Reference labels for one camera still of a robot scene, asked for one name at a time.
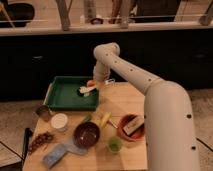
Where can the wooden block eraser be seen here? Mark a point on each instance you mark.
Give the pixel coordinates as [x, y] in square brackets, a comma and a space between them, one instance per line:
[133, 125]

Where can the small metal cup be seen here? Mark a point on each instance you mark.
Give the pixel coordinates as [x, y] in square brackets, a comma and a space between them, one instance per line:
[44, 113]

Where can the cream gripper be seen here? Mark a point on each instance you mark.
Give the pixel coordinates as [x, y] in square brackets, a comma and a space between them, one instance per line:
[99, 84]

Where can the yellow banana toy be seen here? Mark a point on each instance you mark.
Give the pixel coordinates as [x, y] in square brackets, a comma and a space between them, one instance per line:
[104, 120]

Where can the dark maroon bowl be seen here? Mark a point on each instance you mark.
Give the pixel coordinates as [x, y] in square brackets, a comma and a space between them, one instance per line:
[86, 135]

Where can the green plastic tray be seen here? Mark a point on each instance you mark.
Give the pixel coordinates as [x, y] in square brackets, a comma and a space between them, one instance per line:
[64, 94]

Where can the terracotta orange bowl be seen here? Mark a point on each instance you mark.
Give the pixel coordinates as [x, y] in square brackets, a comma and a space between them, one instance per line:
[135, 136]

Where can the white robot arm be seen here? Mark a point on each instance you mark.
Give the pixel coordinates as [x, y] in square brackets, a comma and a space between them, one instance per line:
[169, 121]

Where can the white dish brush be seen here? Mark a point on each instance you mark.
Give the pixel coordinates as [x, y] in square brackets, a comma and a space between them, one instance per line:
[85, 91]

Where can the white round container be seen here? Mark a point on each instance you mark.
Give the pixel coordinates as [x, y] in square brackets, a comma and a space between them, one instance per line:
[59, 122]

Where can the green plastic cup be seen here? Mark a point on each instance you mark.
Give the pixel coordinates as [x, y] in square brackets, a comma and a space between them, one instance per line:
[114, 144]

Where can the orange ball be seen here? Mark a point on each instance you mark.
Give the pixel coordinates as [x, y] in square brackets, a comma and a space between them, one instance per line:
[90, 83]

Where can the green vegetable toy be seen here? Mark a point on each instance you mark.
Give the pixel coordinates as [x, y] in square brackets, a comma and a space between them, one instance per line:
[87, 119]

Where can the brown dried chili bunch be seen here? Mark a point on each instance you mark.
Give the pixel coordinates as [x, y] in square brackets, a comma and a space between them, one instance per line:
[40, 140]

